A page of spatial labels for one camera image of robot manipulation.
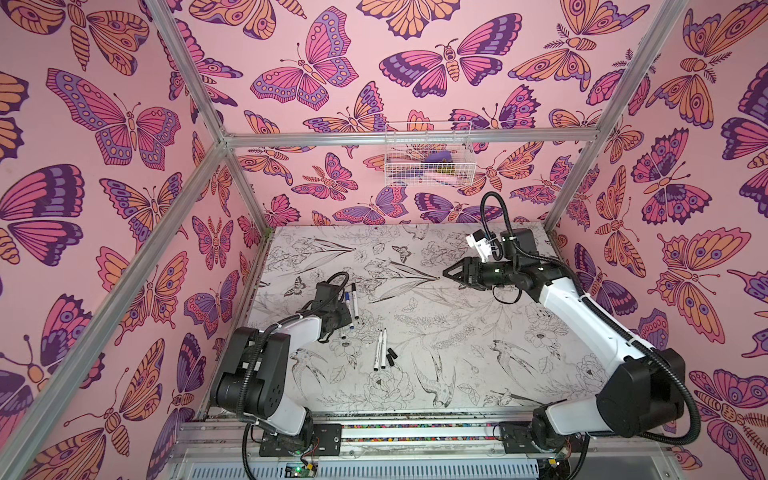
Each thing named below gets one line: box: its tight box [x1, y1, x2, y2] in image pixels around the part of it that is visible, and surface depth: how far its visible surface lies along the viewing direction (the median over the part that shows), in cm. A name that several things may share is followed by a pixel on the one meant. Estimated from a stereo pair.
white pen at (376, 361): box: [373, 329, 383, 372], surface depth 89 cm
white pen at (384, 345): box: [381, 328, 387, 369], surface depth 89 cm
